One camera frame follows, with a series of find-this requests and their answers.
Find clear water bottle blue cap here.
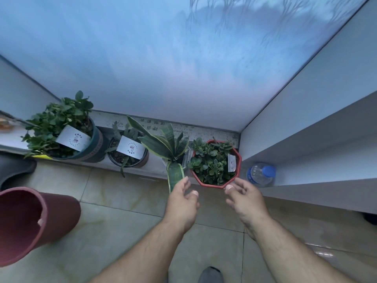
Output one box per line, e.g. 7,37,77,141
246,163,277,188

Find dark grey plastic stool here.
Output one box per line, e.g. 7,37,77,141
0,154,38,192

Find spiky green cactus plant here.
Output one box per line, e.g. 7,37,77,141
105,121,148,178

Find person's left forearm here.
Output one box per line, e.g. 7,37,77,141
90,219,186,283

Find white shelf unit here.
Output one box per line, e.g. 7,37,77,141
238,91,377,216

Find person's right hand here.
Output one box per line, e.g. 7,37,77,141
225,177,271,240

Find large bushy green plant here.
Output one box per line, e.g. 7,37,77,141
21,91,95,159

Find maroon plastic bucket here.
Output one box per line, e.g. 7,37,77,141
0,187,82,267

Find dark round plant pot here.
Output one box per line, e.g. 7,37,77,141
107,135,150,169

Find white label card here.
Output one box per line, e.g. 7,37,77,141
116,135,147,159
55,125,91,152

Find large teal plant pot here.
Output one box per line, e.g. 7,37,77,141
47,116,104,163

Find person's right forearm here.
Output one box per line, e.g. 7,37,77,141
249,216,351,283

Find striped snake plant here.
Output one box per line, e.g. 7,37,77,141
127,116,190,194

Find speckled stone window sill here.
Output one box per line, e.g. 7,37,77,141
0,110,240,181

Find person's grey shoe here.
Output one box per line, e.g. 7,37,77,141
198,266,224,283

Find person's left hand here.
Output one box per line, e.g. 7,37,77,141
164,177,200,235

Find frosted window pane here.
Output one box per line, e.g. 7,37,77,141
0,0,372,132

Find clear glass plant pot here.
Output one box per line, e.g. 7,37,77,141
162,150,189,172

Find red octagonal plant pot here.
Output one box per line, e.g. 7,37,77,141
188,140,242,189

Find small-leaved green succulent plant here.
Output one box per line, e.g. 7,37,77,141
188,137,236,186

